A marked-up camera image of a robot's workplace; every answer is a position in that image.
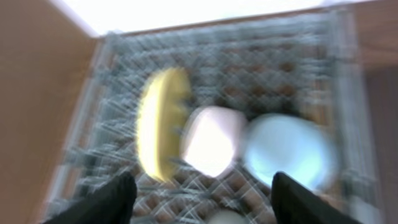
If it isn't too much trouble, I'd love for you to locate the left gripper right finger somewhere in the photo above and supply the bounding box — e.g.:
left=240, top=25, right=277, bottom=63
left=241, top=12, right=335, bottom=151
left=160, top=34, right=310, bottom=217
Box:
left=271, top=172, right=359, bottom=224

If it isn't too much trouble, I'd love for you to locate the yellow round plate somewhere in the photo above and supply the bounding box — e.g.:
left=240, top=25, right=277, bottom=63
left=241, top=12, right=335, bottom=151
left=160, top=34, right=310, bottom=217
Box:
left=136, top=67, right=192, bottom=182

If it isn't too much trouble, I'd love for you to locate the pink white bowl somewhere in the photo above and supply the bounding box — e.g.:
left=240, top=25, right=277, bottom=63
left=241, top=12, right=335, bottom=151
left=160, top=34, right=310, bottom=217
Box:
left=180, top=106, right=248, bottom=179

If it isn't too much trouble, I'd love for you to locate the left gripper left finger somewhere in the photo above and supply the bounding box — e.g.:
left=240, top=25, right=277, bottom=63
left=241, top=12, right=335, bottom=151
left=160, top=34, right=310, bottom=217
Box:
left=44, top=172, right=137, bottom=224

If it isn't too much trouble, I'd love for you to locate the light blue bowl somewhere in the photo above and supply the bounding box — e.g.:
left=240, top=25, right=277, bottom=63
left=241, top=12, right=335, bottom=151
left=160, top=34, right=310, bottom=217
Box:
left=242, top=113, right=340, bottom=190

